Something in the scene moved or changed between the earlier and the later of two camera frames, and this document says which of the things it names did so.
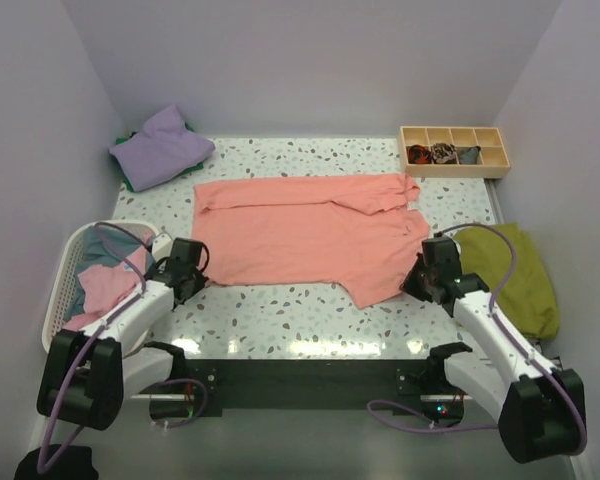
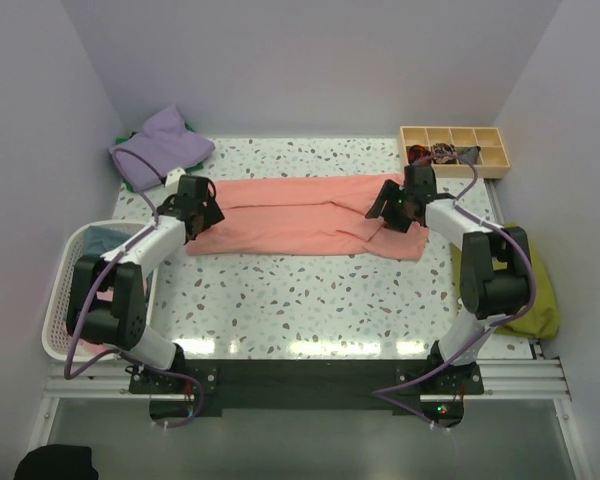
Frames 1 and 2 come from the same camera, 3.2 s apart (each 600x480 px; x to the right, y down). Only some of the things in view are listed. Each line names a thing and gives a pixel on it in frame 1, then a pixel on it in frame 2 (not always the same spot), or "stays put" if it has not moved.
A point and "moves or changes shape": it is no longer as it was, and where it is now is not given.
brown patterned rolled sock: x=444 y=153 stays put
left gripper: x=199 y=281 -> x=211 y=213
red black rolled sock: x=418 y=154 stays put
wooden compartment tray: x=453 y=152 stays put
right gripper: x=408 y=283 -> x=389 y=191
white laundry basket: x=57 y=293 stays put
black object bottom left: x=71 y=462 stays put
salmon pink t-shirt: x=332 y=230 moves or changes shape
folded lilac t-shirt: x=163 y=150 stays put
